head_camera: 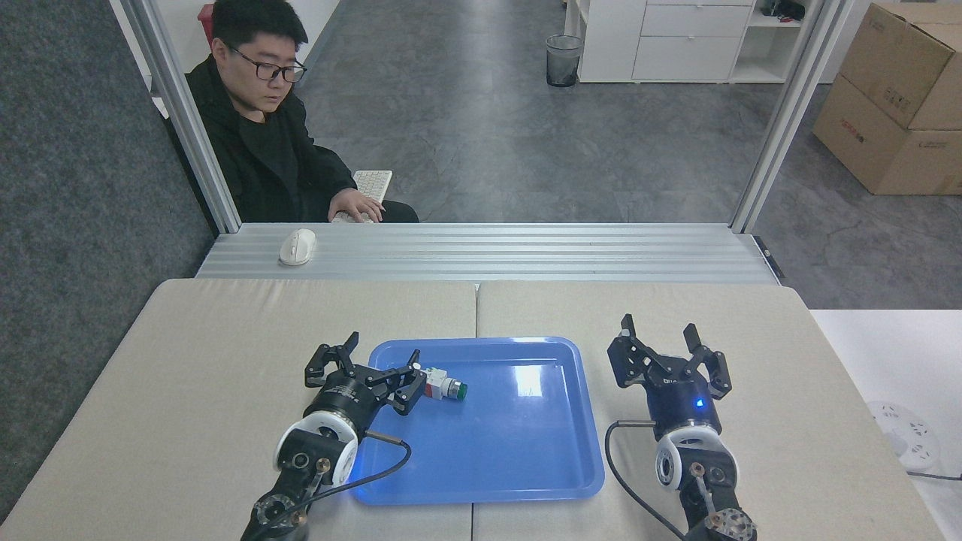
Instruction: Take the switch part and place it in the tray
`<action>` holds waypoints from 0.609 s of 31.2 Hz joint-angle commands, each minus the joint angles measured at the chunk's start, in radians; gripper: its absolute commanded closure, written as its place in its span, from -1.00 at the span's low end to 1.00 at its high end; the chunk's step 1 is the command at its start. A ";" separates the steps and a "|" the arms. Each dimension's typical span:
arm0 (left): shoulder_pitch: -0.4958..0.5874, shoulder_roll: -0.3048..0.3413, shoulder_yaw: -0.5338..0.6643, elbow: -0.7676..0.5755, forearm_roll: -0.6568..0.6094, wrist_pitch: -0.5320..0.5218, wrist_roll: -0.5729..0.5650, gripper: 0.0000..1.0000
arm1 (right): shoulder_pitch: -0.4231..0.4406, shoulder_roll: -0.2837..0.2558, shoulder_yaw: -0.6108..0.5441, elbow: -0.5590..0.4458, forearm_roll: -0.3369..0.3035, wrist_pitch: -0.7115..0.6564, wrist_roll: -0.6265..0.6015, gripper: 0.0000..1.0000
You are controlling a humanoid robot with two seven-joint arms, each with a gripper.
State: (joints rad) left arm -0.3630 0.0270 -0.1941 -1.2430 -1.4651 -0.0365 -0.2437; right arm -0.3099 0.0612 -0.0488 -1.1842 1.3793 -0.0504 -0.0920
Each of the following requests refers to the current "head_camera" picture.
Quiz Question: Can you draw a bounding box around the beige table mat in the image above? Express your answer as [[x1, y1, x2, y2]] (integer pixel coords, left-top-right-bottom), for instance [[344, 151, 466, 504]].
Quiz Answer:
[[0, 279, 478, 541], [472, 281, 946, 541]]

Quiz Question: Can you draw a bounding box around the person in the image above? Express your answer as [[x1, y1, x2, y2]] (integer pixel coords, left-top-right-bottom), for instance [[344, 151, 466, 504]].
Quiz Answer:
[[162, 0, 419, 224]]

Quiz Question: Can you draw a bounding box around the silver aluminium post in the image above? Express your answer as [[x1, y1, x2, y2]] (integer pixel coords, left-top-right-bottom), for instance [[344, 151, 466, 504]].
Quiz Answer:
[[120, 0, 243, 234], [729, 0, 854, 234]]

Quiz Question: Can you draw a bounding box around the white keyboard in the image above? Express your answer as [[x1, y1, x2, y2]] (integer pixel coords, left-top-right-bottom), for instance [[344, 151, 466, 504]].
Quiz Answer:
[[333, 170, 393, 224]]

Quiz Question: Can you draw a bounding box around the ribbed aluminium rail platform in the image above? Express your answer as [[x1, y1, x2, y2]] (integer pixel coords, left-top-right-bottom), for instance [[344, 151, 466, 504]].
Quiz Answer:
[[195, 222, 785, 285]]

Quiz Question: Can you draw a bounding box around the blue plastic tray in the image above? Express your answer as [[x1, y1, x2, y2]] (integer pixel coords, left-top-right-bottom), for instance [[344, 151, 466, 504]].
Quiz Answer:
[[349, 337, 606, 506]]

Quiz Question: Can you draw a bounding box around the large cardboard box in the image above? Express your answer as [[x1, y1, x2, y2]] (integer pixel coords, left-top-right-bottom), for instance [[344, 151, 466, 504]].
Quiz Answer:
[[838, 2, 962, 131]]

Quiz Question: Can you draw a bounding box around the white round power socket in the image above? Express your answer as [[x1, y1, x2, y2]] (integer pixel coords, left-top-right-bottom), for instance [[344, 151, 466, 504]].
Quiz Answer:
[[866, 400, 940, 472]]

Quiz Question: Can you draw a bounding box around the cardboard box with red print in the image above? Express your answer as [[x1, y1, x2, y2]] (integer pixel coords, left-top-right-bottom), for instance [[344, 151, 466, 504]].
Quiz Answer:
[[812, 74, 962, 196]]

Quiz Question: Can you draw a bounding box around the white green-labelled switch part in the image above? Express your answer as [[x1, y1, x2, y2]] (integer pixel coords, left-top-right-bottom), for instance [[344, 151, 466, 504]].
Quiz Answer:
[[419, 366, 468, 402]]

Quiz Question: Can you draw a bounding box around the grey mesh waste bin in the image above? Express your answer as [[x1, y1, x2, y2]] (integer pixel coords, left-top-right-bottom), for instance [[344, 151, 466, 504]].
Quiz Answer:
[[546, 34, 585, 88]]

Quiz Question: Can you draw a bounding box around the white computer mouse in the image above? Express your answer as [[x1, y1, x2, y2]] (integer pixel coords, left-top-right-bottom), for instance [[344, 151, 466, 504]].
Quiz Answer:
[[279, 228, 317, 267]]

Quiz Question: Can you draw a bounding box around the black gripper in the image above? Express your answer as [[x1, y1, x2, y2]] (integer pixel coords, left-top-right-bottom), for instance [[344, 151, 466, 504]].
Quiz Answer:
[[607, 314, 734, 441], [304, 331, 428, 434]]

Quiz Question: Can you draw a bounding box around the person's hand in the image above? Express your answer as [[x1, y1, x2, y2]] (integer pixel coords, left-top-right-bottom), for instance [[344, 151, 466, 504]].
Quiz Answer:
[[328, 188, 386, 224]]

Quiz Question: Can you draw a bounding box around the white drawer cabinet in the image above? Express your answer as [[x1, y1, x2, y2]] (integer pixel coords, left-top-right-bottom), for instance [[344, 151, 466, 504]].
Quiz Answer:
[[564, 0, 809, 84]]

